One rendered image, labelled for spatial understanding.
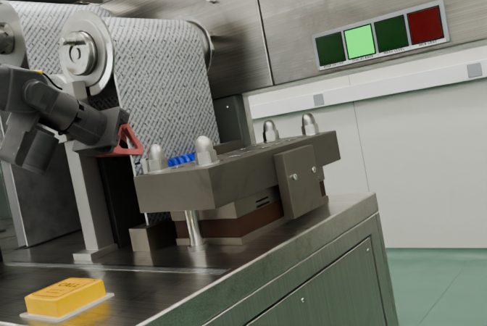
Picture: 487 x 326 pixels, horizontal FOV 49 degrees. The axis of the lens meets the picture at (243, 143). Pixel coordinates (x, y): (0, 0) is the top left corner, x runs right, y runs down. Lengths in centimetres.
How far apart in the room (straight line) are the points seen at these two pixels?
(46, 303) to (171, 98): 47
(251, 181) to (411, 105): 268
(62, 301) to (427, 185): 301
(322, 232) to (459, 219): 266
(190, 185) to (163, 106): 25
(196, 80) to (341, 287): 48
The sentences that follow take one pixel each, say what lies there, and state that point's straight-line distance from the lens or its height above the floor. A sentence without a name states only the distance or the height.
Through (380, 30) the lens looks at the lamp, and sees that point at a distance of 100.
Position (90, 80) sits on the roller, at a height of 120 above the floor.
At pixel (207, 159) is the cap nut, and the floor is 104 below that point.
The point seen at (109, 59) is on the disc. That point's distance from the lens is 94.
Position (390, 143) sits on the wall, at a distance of 355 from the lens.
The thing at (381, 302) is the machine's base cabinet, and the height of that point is 70.
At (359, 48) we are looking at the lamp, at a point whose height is 117.
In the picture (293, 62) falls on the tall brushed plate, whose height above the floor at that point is 118.
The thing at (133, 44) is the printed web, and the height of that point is 125.
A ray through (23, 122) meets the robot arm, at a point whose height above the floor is 114.
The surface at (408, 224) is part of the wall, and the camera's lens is 363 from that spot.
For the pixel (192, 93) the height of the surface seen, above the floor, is 115.
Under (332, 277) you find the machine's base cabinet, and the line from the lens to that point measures 93.
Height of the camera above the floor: 109
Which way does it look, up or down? 3 degrees down
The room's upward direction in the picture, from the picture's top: 11 degrees counter-clockwise
